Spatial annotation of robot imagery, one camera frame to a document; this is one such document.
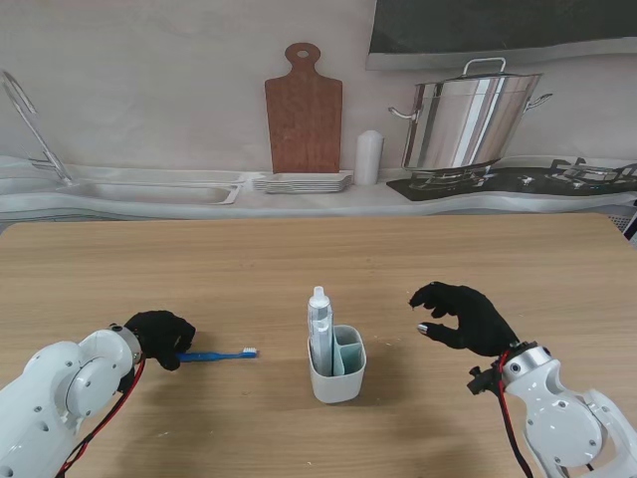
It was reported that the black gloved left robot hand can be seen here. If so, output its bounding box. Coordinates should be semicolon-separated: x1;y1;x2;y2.
123;311;198;371

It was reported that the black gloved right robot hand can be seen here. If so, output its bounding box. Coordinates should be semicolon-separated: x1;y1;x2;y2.
407;281;522;359

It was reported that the blue toothbrush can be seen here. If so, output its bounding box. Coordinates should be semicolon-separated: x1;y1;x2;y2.
176;347;260;363

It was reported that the white silver toothpaste tube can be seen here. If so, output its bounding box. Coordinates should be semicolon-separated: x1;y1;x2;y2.
307;286;334;377

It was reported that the white divided toothbrush holder cup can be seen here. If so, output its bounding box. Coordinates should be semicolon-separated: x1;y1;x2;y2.
307;324;368;404

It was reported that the black gas stove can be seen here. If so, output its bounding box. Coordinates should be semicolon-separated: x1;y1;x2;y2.
386;157;637;202

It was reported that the perforated metal panel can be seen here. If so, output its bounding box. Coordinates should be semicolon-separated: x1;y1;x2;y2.
609;198;637;245

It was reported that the large steel stock pot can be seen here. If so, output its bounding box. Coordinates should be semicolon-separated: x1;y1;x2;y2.
387;57;554;170

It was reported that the white cylindrical canister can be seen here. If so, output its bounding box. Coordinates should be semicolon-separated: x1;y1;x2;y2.
354;129;385;185

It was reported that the stack of white plates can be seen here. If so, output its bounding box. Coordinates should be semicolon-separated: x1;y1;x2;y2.
252;170;353;194

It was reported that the chrome arched faucet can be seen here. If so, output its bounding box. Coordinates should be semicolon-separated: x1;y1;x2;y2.
0;69;76;185

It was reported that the brown wooden cutting board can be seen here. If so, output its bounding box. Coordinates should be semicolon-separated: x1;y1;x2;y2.
264;42;343;174

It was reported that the dark range hood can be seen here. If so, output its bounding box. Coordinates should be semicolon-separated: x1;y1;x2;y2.
365;0;637;71

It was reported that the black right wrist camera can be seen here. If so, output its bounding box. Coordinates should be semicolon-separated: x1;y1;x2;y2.
466;361;504;395

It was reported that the red black left arm cable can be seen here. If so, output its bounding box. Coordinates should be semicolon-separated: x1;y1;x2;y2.
57;358;148;478

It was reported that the red black arm cable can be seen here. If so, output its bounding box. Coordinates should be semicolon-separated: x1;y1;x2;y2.
57;358;148;478
497;351;533;478

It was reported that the red black right arm cable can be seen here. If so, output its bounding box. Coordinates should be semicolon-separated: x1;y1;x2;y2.
497;351;533;478

